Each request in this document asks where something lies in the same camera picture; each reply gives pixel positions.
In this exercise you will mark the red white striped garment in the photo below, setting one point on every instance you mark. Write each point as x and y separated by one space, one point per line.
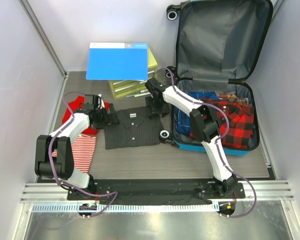
83 149

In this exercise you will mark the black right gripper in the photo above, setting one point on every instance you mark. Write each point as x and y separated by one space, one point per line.
151 109

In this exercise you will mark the brown plaid shirt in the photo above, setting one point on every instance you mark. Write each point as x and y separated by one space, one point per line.
233 98

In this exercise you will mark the yellow-green drawer organizer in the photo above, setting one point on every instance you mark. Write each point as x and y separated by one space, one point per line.
124 88

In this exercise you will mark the aluminium corner post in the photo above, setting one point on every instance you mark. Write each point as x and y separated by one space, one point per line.
42 35

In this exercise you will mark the slotted cable duct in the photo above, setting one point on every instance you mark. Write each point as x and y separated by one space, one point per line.
88 208

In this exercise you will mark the blue white flat box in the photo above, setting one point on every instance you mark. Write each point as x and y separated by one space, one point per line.
117 61

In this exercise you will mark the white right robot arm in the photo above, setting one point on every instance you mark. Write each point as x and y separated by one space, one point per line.
204 126

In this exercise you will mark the blue plaid shirt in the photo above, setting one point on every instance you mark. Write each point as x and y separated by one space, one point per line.
182 120

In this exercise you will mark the blue open suitcase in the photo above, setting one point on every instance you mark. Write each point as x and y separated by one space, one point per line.
218 44

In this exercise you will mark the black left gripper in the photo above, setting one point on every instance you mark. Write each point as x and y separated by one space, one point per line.
110 119

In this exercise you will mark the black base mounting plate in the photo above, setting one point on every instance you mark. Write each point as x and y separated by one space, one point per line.
142 190

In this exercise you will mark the dark pinstriped shirt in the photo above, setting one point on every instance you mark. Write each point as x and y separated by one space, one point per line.
134 129

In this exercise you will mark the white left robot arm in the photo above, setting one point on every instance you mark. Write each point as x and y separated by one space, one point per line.
54 158

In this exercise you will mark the red black checked shirt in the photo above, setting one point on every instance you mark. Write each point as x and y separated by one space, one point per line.
240 116

